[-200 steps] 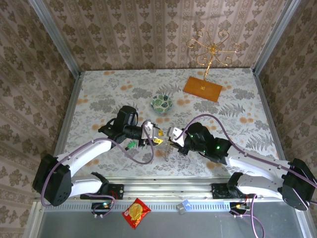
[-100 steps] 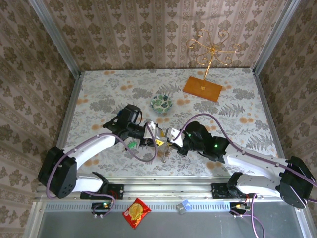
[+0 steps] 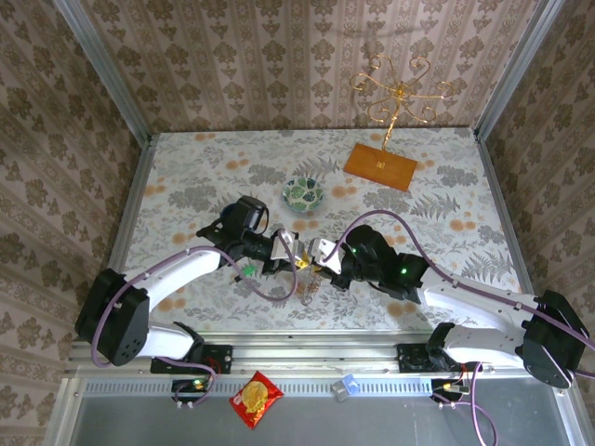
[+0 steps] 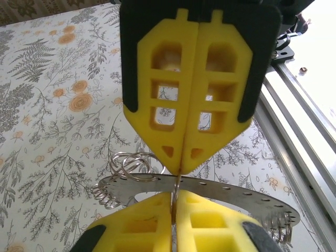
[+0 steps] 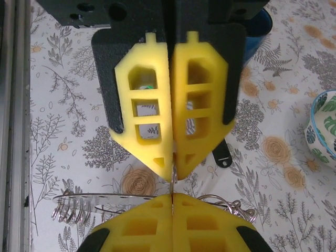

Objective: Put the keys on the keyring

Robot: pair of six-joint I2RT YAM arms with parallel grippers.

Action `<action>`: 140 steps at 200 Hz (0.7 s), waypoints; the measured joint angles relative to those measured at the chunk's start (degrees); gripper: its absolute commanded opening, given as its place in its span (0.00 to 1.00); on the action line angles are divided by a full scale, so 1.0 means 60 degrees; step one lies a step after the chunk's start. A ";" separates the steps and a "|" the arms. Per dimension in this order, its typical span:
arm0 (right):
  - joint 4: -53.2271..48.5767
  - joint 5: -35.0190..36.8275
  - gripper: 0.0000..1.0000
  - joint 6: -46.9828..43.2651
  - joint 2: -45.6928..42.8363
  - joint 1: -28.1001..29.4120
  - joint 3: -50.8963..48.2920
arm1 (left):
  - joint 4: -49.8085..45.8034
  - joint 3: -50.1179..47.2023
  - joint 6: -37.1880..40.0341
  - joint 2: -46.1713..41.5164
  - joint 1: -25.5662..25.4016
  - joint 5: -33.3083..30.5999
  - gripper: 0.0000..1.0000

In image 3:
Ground green leaf pattern bowl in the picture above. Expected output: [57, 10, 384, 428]
[281, 177, 326, 215]

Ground gold hook stand wooden base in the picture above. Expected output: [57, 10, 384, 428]
[342, 54, 455, 193]

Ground small blue silver packet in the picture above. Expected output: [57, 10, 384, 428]
[330, 374, 360, 403]

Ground red snack packet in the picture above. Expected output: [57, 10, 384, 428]
[229, 370, 285, 431]

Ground small black controller board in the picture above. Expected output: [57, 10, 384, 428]
[170, 376, 218, 411]
[430, 376, 471, 410]

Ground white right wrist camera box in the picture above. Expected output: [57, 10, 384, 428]
[308, 236, 346, 274]

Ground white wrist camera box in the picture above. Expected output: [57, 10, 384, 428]
[308, 236, 346, 274]
[271, 229, 299, 262]

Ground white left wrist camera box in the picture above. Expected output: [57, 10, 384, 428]
[271, 229, 299, 262]

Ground aluminium front mounting rail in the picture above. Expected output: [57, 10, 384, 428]
[64, 330, 529, 375]

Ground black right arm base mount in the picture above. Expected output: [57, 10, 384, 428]
[396, 342, 484, 374]

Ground grey slotted cable duct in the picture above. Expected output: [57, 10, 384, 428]
[83, 376, 436, 397]

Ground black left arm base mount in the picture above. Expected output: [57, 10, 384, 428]
[150, 344, 233, 375]

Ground aluminium table side rail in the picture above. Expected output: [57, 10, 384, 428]
[472, 128, 536, 292]
[87, 134, 157, 343]

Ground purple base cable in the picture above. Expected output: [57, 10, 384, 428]
[467, 361, 499, 446]

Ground aluminium frame post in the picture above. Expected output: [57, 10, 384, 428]
[472, 0, 567, 139]
[53, 0, 154, 146]

